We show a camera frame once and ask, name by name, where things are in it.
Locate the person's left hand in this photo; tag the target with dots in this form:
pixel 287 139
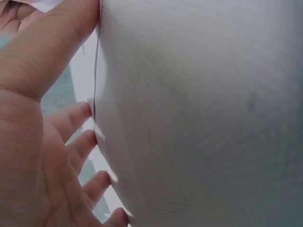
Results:
pixel 28 146

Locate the person's right hand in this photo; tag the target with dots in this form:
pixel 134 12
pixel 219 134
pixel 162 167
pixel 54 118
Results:
pixel 13 19

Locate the person's right fingers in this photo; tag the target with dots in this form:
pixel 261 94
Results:
pixel 14 20

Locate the thin white sheet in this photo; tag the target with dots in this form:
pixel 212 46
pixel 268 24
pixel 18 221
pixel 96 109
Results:
pixel 86 71

